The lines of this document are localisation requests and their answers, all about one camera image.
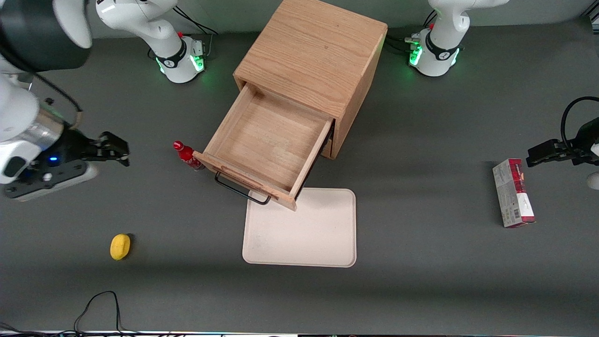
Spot yellow lemon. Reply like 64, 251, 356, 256
110, 234, 131, 261

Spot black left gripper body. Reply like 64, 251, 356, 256
560, 117, 599, 167

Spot black left arm base cables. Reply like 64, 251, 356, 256
386, 10, 438, 55

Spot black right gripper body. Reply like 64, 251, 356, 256
44, 129, 102, 168

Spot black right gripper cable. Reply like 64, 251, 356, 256
28, 70, 84, 128

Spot red and grey carton box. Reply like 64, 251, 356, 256
492, 158, 536, 228

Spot black arm base cables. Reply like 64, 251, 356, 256
386, 10, 438, 55
148, 7, 221, 60

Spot wooden drawer cabinet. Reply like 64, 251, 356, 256
233, 0, 388, 161

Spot cream rectangular tray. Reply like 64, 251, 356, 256
242, 187, 357, 268

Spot black left gripper cable loop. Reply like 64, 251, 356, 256
560, 96, 599, 151

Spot thin black floor cable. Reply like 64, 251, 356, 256
0, 291, 141, 336

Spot black right arm base cables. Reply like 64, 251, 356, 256
148, 7, 221, 60

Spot red soda bottle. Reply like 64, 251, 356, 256
173, 140, 203, 172

